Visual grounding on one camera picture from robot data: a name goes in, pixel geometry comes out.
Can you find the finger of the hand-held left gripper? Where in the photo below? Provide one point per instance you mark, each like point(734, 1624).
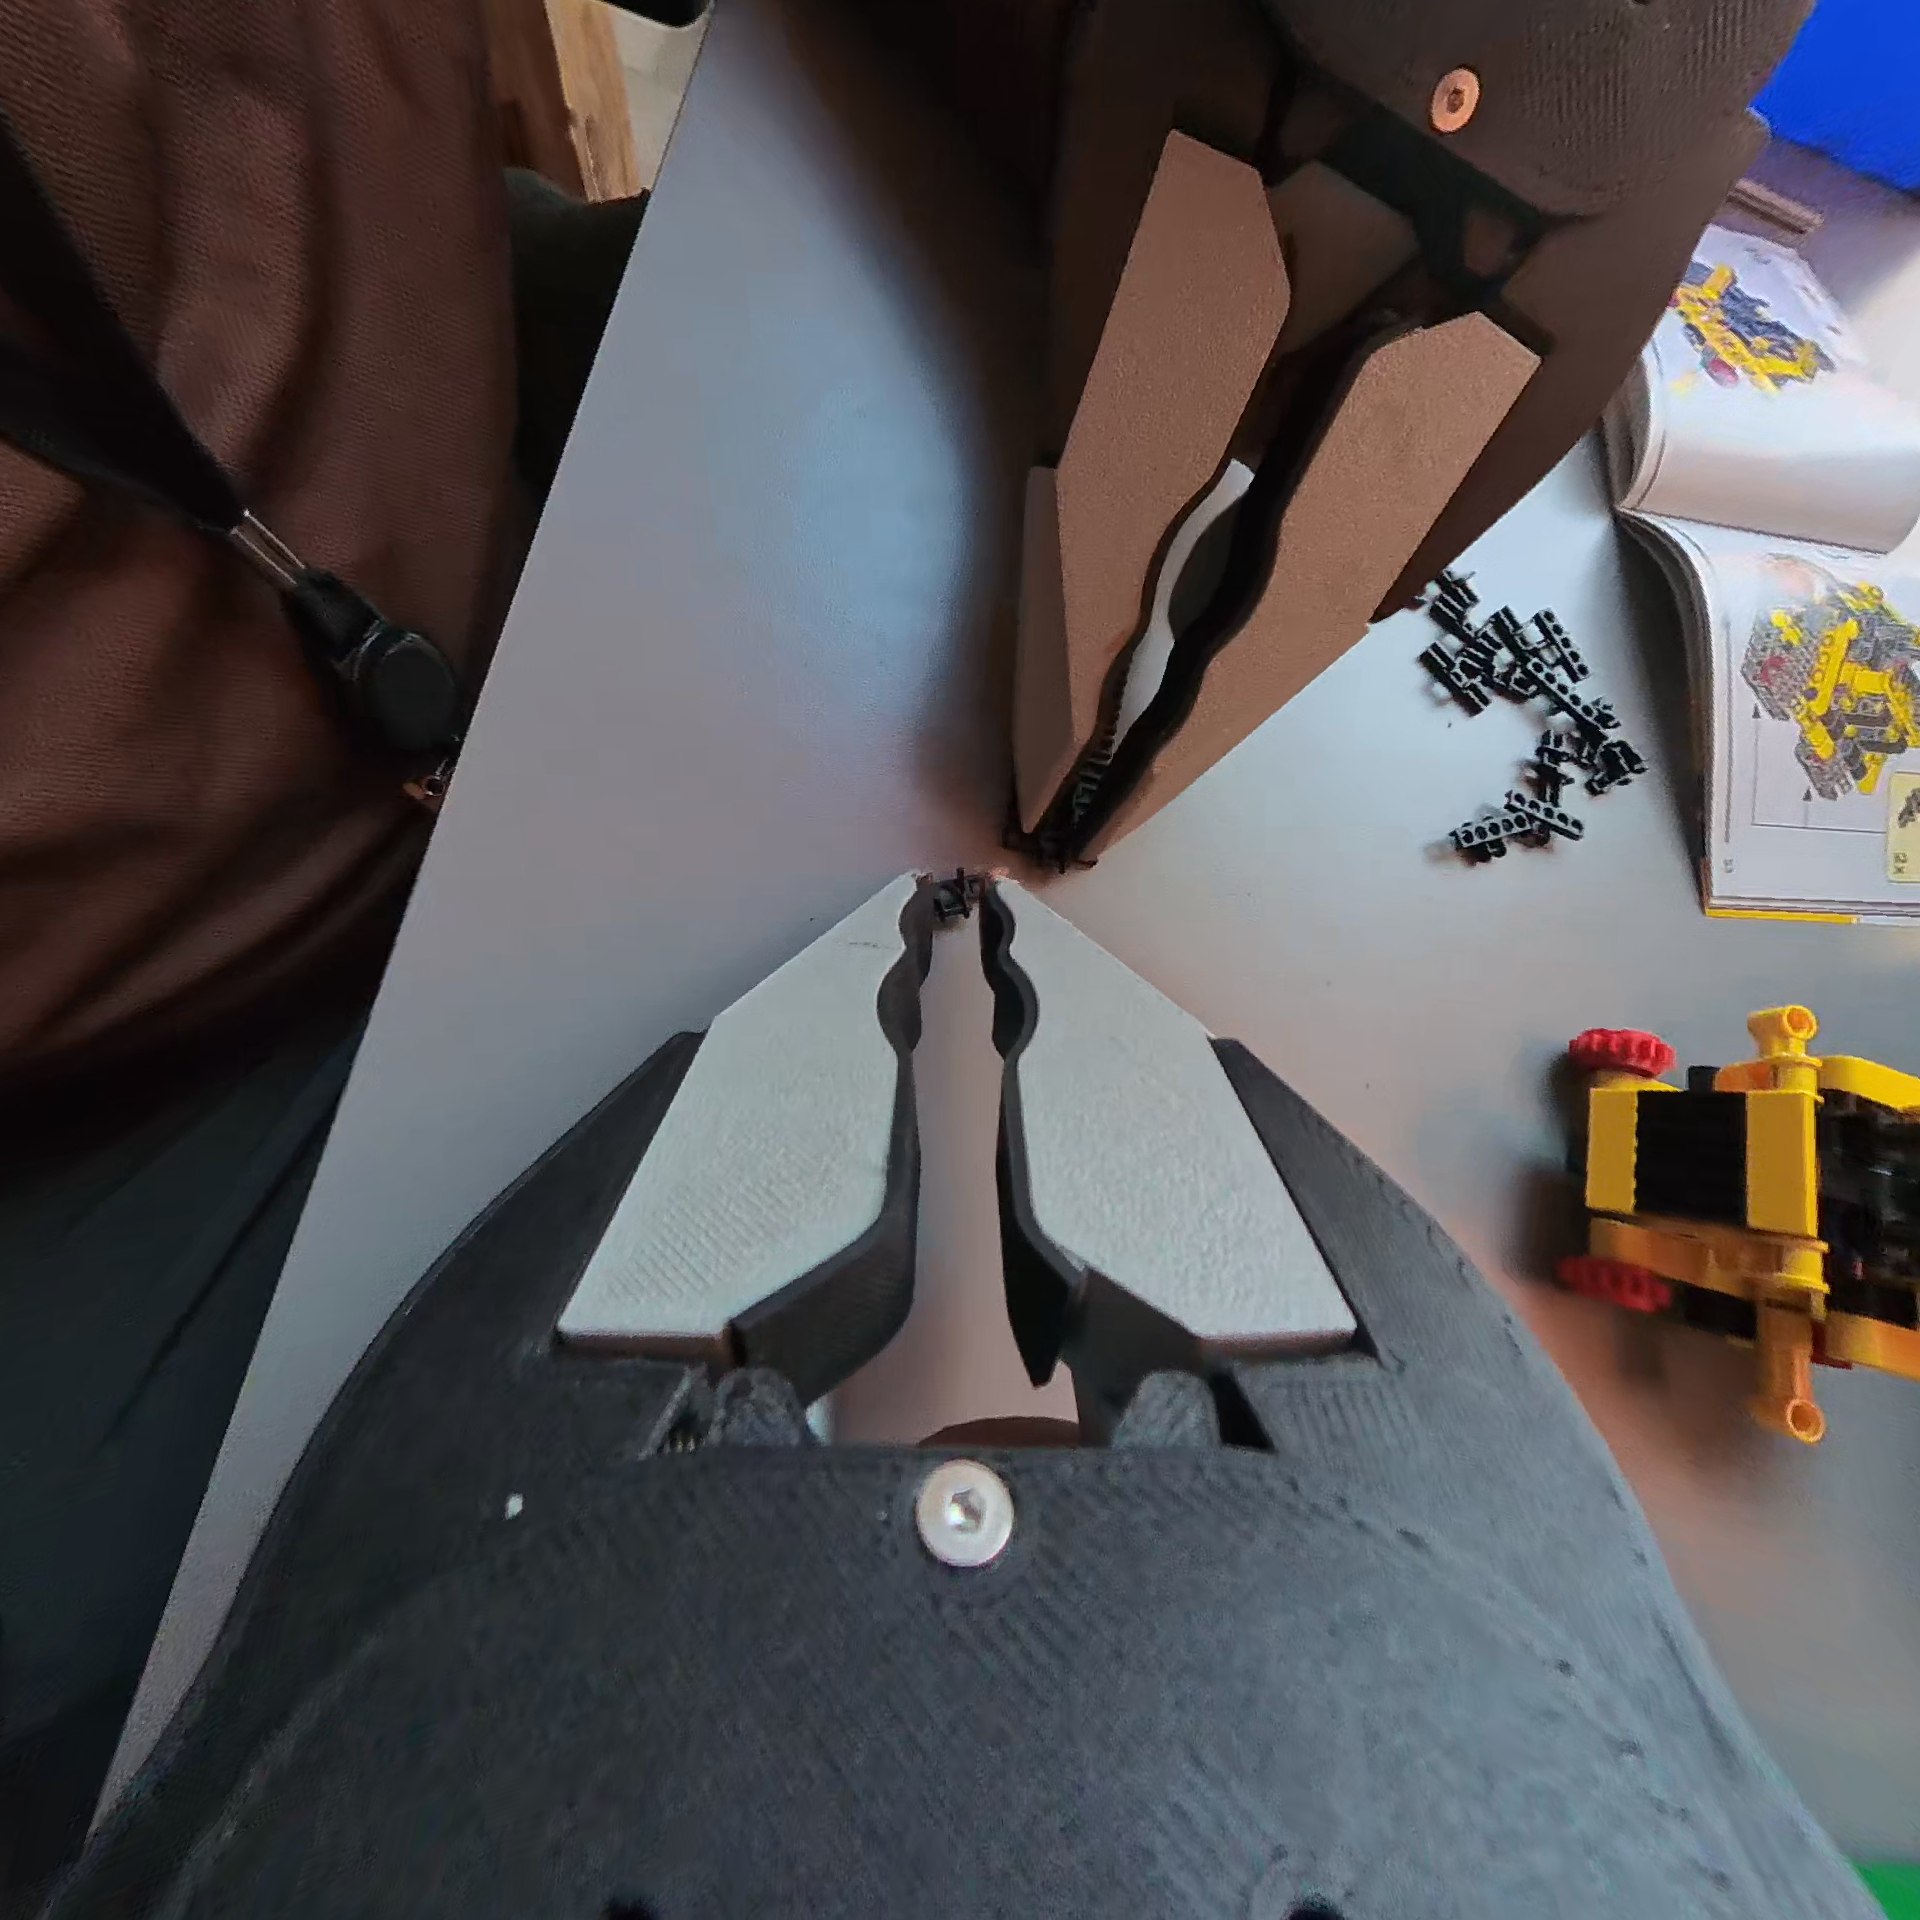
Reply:
point(1381, 481)
point(1155, 390)

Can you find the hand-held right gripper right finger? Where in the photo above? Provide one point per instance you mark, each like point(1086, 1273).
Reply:
point(1155, 1184)

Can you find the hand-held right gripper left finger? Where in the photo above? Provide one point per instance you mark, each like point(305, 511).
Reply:
point(764, 1171)

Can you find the pile of track links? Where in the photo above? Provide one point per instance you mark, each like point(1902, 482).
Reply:
point(1529, 704)

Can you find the single black track link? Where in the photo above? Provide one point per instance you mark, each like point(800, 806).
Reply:
point(956, 896)

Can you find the long black track strip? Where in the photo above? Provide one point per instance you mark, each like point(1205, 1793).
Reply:
point(1067, 840)

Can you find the lego instruction booklet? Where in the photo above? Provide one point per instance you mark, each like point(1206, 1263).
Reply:
point(1800, 599)

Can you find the yellow lego bulldozer model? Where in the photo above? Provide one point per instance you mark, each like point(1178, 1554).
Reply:
point(1740, 1201)

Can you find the blue object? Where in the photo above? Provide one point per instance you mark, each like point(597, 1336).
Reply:
point(1844, 75)

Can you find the wooden furniture panel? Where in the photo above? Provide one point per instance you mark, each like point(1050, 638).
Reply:
point(592, 89)

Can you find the person's dark trousers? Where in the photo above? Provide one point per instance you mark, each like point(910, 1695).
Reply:
point(134, 1350)

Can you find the person in brown shirt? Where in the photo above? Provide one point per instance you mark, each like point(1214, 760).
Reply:
point(225, 299)

